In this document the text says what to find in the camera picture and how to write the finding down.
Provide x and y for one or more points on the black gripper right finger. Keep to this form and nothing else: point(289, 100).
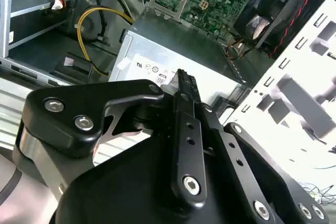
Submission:
point(275, 182)

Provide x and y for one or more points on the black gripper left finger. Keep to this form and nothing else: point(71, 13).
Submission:
point(78, 95)

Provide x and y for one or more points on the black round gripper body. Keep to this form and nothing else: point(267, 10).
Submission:
point(126, 182)

